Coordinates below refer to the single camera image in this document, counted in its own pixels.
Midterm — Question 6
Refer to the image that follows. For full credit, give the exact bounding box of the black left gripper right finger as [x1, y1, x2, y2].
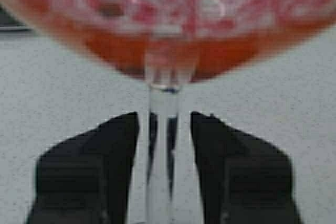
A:
[191, 112, 302, 223]

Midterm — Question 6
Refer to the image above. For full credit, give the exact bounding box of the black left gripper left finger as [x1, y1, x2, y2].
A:
[26, 112, 139, 223]

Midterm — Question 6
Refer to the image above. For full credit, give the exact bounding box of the wine glass with red drink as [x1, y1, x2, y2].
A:
[1, 0, 335, 223]

